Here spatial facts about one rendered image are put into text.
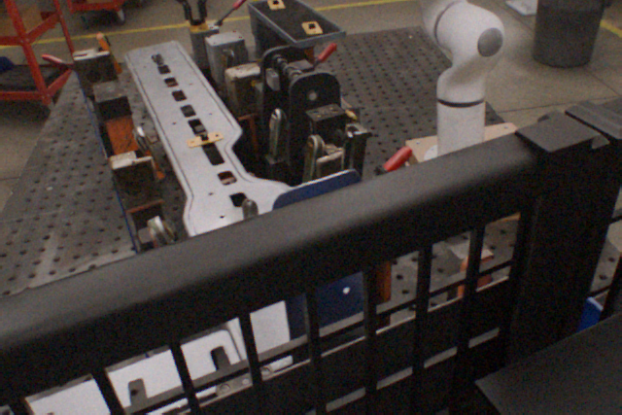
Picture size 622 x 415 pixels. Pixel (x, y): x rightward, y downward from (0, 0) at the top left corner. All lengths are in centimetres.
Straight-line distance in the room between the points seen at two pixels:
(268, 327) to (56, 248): 90
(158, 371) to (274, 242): 70
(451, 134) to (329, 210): 131
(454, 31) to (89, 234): 109
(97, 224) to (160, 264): 152
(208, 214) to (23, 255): 71
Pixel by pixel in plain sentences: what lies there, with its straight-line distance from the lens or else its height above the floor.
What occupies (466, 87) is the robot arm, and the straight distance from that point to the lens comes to 143.
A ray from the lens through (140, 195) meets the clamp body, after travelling 129.
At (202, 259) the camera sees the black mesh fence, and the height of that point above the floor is 155.
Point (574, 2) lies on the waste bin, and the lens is 402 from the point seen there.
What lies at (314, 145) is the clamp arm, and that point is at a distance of 109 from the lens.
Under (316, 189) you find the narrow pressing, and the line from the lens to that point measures 58.
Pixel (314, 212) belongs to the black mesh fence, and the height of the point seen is 155.
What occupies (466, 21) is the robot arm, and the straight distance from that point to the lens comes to 135.
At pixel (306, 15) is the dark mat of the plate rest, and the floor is 116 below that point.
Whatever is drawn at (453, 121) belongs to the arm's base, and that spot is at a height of 95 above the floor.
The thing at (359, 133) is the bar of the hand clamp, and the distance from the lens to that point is 89.
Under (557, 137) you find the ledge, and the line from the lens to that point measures 23.
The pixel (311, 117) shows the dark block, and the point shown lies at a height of 112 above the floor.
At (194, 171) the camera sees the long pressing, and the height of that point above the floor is 100.
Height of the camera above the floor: 167
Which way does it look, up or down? 35 degrees down
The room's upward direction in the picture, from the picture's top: 5 degrees counter-clockwise
